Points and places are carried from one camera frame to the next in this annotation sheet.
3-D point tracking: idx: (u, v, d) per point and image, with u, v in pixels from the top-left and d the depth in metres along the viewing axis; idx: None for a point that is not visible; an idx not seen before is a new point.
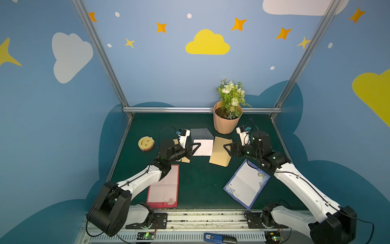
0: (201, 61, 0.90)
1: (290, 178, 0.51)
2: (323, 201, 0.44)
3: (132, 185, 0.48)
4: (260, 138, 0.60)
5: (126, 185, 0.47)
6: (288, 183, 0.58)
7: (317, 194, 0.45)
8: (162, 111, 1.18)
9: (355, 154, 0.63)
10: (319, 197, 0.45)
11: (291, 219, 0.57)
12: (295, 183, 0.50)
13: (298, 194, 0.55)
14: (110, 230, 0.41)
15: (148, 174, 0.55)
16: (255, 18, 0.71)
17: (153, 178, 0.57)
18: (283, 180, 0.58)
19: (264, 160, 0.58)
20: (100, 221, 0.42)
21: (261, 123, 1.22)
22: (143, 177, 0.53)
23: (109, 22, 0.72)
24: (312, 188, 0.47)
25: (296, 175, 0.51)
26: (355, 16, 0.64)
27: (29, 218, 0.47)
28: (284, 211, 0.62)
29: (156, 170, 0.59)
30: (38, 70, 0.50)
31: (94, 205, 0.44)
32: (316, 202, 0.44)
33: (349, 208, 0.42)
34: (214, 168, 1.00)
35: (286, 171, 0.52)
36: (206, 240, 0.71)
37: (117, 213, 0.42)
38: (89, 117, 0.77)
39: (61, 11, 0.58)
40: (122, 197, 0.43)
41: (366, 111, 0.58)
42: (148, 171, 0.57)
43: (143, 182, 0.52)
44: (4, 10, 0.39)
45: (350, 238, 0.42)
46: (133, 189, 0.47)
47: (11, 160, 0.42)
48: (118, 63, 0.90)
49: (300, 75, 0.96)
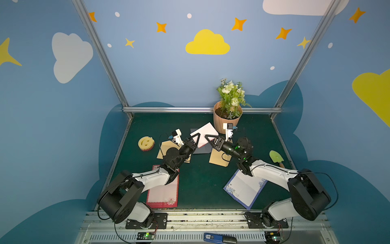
0: (201, 61, 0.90)
1: (259, 168, 0.61)
2: (285, 172, 0.52)
3: (144, 179, 0.50)
4: (246, 151, 0.65)
5: (139, 177, 0.50)
6: (259, 174, 0.63)
7: (279, 170, 0.55)
8: (162, 111, 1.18)
9: (355, 154, 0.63)
10: (281, 171, 0.54)
11: (283, 207, 0.59)
12: (264, 169, 0.59)
13: (268, 178, 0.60)
14: (116, 217, 0.43)
15: (158, 174, 0.58)
16: (255, 18, 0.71)
17: (162, 179, 0.60)
18: (255, 173, 0.64)
19: (242, 166, 0.67)
20: (109, 207, 0.44)
21: (261, 123, 1.20)
22: (154, 175, 0.56)
23: (109, 22, 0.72)
24: (275, 168, 0.57)
25: (261, 163, 0.62)
26: (355, 16, 0.64)
27: (29, 218, 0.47)
28: (274, 203, 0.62)
29: (165, 173, 0.62)
30: (37, 70, 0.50)
31: (106, 189, 0.46)
32: (281, 176, 0.52)
33: (306, 169, 0.50)
34: (214, 168, 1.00)
35: (256, 165, 0.63)
36: (206, 240, 0.71)
37: (127, 201, 0.44)
38: (89, 117, 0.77)
39: (61, 12, 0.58)
40: (135, 187, 0.46)
41: (366, 111, 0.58)
42: (158, 171, 0.61)
43: (154, 179, 0.54)
44: (4, 10, 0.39)
45: (322, 195, 0.46)
46: (145, 182, 0.49)
47: (11, 160, 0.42)
48: (118, 63, 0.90)
49: (300, 75, 0.97)
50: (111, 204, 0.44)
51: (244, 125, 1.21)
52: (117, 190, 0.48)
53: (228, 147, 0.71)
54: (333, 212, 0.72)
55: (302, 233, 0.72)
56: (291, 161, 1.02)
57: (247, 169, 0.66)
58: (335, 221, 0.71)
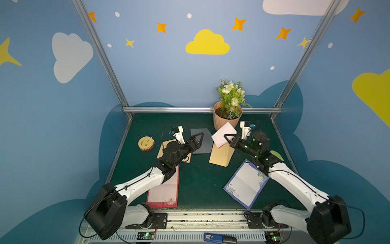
0: (201, 61, 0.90)
1: (282, 175, 0.55)
2: (313, 191, 0.47)
3: (130, 189, 0.47)
4: (260, 142, 0.61)
5: (124, 189, 0.46)
6: (280, 180, 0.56)
7: (306, 186, 0.48)
8: (162, 111, 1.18)
9: (355, 154, 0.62)
10: (308, 189, 0.48)
11: (291, 216, 0.57)
12: (288, 180, 0.53)
13: (291, 189, 0.53)
14: (102, 234, 0.41)
15: (150, 177, 0.54)
16: (255, 17, 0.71)
17: (154, 181, 0.55)
18: (276, 178, 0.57)
19: (258, 162, 0.63)
20: (96, 223, 0.42)
21: (261, 123, 1.20)
22: (143, 181, 0.51)
23: (108, 22, 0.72)
24: (302, 182, 0.50)
25: (286, 171, 0.55)
26: (355, 16, 0.64)
27: (29, 218, 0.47)
28: (282, 208, 0.63)
29: (158, 174, 0.57)
30: (37, 70, 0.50)
31: (91, 207, 0.44)
32: (306, 194, 0.47)
33: (338, 197, 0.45)
34: (214, 168, 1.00)
35: (277, 169, 0.56)
36: (205, 240, 0.71)
37: (110, 218, 0.41)
38: (89, 117, 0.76)
39: (60, 11, 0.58)
40: (117, 203, 0.42)
41: (366, 111, 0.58)
42: (150, 174, 0.55)
43: (143, 185, 0.50)
44: (4, 9, 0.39)
45: (344, 227, 0.43)
46: (130, 194, 0.46)
47: (11, 160, 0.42)
48: (118, 63, 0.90)
49: (300, 75, 0.97)
50: (98, 219, 0.43)
51: None
52: (102, 205, 0.45)
53: (243, 144, 0.70)
54: None
55: (302, 233, 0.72)
56: (291, 161, 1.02)
57: (265, 165, 0.60)
58: None
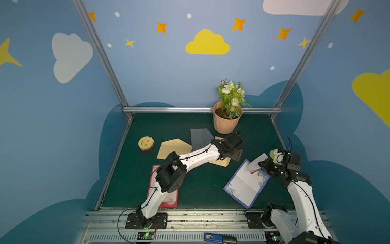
0: (201, 61, 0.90)
1: (298, 193, 0.53)
2: (316, 223, 0.44)
3: (190, 161, 0.54)
4: (290, 152, 0.65)
5: (186, 159, 0.54)
6: (294, 198, 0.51)
7: (314, 215, 0.45)
8: (162, 111, 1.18)
9: (356, 154, 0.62)
10: (313, 217, 0.45)
11: (284, 227, 0.56)
12: (301, 200, 0.50)
13: (296, 210, 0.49)
14: (168, 189, 0.54)
15: (206, 153, 0.59)
16: (255, 18, 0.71)
17: (210, 158, 0.61)
18: (292, 193, 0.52)
19: (284, 172, 0.61)
20: (163, 180, 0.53)
21: (261, 123, 1.20)
22: (201, 155, 0.58)
23: (109, 22, 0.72)
24: (314, 210, 0.47)
25: (305, 192, 0.51)
26: (355, 16, 0.64)
27: (29, 218, 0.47)
28: (284, 216, 0.61)
29: (215, 151, 0.61)
30: (37, 70, 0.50)
31: (160, 166, 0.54)
32: (307, 220, 0.45)
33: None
34: (214, 168, 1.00)
35: (299, 186, 0.53)
36: (205, 240, 0.71)
37: (174, 180, 0.52)
38: (89, 117, 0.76)
39: (60, 11, 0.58)
40: (180, 169, 0.51)
41: (366, 111, 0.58)
42: (207, 150, 0.61)
43: (200, 159, 0.57)
44: (4, 9, 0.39)
45: None
46: (190, 164, 0.53)
47: (11, 160, 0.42)
48: (118, 63, 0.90)
49: (300, 75, 0.97)
50: (166, 177, 0.55)
51: (244, 125, 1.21)
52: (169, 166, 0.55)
53: (273, 164, 0.73)
54: (334, 212, 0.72)
55: None
56: None
57: (290, 175, 0.59)
58: (335, 221, 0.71)
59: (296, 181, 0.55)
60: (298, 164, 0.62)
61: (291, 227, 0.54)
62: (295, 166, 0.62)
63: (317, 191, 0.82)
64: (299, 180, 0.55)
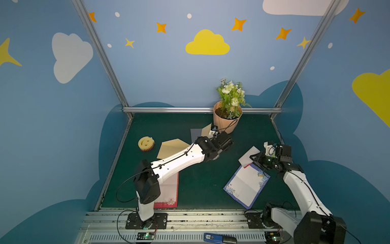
0: (201, 61, 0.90)
1: (294, 180, 0.55)
2: (316, 203, 0.45)
3: (165, 169, 0.47)
4: (282, 145, 0.68)
5: (158, 168, 0.46)
6: (291, 187, 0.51)
7: (312, 196, 0.47)
8: (162, 111, 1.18)
9: (356, 154, 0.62)
10: (312, 199, 0.47)
11: (286, 219, 0.57)
12: (298, 186, 0.53)
13: (296, 197, 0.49)
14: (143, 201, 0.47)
15: (187, 156, 0.50)
16: (255, 18, 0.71)
17: (193, 161, 0.52)
18: (288, 183, 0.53)
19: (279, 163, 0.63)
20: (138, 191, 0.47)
21: (261, 123, 1.20)
22: (181, 160, 0.49)
23: (108, 22, 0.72)
24: (311, 192, 0.49)
25: (300, 179, 0.54)
26: (355, 16, 0.64)
27: (29, 218, 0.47)
28: (285, 211, 0.61)
29: (197, 154, 0.51)
30: (37, 71, 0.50)
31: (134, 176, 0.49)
32: (308, 202, 0.46)
33: (339, 218, 0.41)
34: (214, 169, 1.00)
35: (293, 174, 0.56)
36: (206, 240, 0.71)
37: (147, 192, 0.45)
38: (88, 117, 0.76)
39: (61, 11, 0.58)
40: (151, 181, 0.43)
41: (366, 111, 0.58)
42: (187, 152, 0.51)
43: (178, 165, 0.48)
44: (5, 10, 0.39)
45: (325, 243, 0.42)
46: (164, 174, 0.46)
47: (12, 160, 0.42)
48: (118, 63, 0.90)
49: (300, 75, 0.96)
50: (140, 186, 0.49)
51: (244, 125, 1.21)
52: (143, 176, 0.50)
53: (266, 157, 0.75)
54: (333, 211, 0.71)
55: None
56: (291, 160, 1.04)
57: (284, 167, 0.62)
58: None
59: (291, 171, 0.57)
60: (290, 156, 0.65)
61: (293, 218, 0.54)
62: (287, 157, 0.66)
63: (317, 191, 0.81)
64: (293, 171, 0.57)
